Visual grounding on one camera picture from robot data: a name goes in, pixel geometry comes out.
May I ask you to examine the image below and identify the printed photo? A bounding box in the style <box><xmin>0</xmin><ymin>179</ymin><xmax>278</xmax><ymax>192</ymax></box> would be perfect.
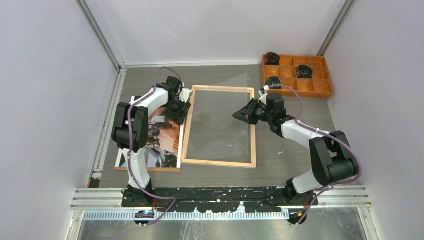
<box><xmin>111</xmin><ymin>95</ymin><xmax>191</xmax><ymax>172</ymax></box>

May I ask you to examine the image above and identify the blue yellow tape roll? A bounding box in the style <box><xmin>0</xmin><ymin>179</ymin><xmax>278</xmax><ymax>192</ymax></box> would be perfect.
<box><xmin>265</xmin><ymin>76</ymin><xmax>282</xmax><ymax>90</ymax></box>

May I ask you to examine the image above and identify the aluminium rail front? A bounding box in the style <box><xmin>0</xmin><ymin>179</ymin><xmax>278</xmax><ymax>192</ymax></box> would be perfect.
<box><xmin>71</xmin><ymin>185</ymin><xmax>371</xmax><ymax>213</ymax></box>

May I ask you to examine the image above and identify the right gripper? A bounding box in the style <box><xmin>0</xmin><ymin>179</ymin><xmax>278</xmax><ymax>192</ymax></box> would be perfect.
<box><xmin>233</xmin><ymin>98</ymin><xmax>273</xmax><ymax>126</ymax></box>

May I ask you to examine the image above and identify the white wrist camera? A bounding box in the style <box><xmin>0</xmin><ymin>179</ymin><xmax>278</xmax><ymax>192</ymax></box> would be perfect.
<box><xmin>179</xmin><ymin>88</ymin><xmax>193</xmax><ymax>103</ymax></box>
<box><xmin>258</xmin><ymin>85</ymin><xmax>270</xmax><ymax>106</ymax></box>

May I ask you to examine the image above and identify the brown backing board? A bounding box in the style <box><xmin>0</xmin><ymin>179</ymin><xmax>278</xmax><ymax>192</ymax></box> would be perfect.
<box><xmin>111</xmin><ymin>102</ymin><xmax>182</xmax><ymax>173</ymax></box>

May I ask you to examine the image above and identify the black tape roll middle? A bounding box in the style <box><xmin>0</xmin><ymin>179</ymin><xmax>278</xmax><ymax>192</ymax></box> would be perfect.
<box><xmin>296</xmin><ymin>64</ymin><xmax>314</xmax><ymax>79</ymax></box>

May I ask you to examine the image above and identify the black tape roll top-left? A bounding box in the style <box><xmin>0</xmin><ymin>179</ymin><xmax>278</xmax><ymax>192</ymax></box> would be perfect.
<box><xmin>264</xmin><ymin>52</ymin><xmax>281</xmax><ymax>66</ymax></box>

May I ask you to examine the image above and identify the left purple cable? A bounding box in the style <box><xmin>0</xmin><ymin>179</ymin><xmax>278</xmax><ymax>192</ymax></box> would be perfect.
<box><xmin>126</xmin><ymin>66</ymin><xmax>184</xmax><ymax>227</ymax></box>

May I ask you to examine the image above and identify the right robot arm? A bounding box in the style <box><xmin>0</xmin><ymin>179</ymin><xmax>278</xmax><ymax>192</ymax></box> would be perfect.
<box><xmin>232</xmin><ymin>93</ymin><xmax>360</xmax><ymax>205</ymax></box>

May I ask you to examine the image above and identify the orange compartment tray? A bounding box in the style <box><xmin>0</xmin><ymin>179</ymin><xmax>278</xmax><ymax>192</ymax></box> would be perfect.
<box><xmin>261</xmin><ymin>54</ymin><xmax>334</xmax><ymax>99</ymax></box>

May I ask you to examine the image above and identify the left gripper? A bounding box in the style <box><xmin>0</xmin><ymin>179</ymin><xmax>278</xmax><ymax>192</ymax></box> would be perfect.
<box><xmin>164</xmin><ymin>96</ymin><xmax>191</xmax><ymax>125</ymax></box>

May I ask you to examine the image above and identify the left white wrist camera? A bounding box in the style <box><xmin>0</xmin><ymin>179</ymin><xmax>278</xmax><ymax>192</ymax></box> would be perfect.
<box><xmin>179</xmin><ymin>88</ymin><xmax>193</xmax><ymax>103</ymax></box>

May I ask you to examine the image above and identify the white wooden picture frame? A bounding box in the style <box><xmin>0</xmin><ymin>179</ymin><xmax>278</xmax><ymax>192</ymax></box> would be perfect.
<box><xmin>181</xmin><ymin>85</ymin><xmax>257</xmax><ymax>169</ymax></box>

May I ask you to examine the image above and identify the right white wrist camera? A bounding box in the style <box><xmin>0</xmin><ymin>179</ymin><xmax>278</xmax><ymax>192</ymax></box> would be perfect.
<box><xmin>258</xmin><ymin>85</ymin><xmax>270</xmax><ymax>106</ymax></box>

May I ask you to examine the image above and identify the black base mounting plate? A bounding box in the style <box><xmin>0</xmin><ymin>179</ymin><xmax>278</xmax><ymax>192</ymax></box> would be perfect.
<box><xmin>120</xmin><ymin>186</ymin><xmax>317</xmax><ymax>213</ymax></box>

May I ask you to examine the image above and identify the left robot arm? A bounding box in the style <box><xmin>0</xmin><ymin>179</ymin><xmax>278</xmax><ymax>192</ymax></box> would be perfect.
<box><xmin>111</xmin><ymin>76</ymin><xmax>191</xmax><ymax>207</ymax></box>

